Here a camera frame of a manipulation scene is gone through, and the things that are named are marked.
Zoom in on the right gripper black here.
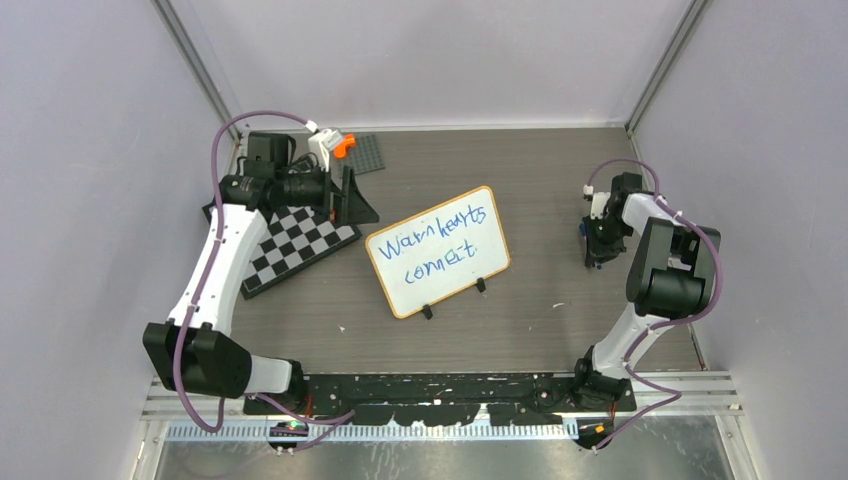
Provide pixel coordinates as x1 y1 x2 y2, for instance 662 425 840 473
582 213 633 267

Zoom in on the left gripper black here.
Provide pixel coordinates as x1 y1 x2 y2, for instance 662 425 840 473
276 159 379 226

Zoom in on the yellow framed whiteboard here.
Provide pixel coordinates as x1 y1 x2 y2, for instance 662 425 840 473
365 185 511 319

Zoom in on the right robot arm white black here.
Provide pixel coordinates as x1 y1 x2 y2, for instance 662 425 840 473
570 172 721 411

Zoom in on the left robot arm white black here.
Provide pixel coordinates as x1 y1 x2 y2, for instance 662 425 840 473
142 129 379 414

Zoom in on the black white checkerboard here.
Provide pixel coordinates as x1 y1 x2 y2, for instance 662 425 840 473
240 207 361 300

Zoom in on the orange curved block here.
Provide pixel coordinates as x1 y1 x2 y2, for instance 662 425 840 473
333 134 357 159

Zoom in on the grey studded baseplate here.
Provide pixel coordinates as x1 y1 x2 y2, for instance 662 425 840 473
347 134 386 175

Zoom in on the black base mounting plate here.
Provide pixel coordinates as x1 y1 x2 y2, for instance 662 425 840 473
244 373 636 427

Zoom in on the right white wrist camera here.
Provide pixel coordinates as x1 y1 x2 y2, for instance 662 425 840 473
583 185 611 220

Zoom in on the aluminium frame rail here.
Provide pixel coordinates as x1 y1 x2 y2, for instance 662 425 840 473
151 0 243 123

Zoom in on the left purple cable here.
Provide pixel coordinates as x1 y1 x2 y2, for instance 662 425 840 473
172 110 356 452

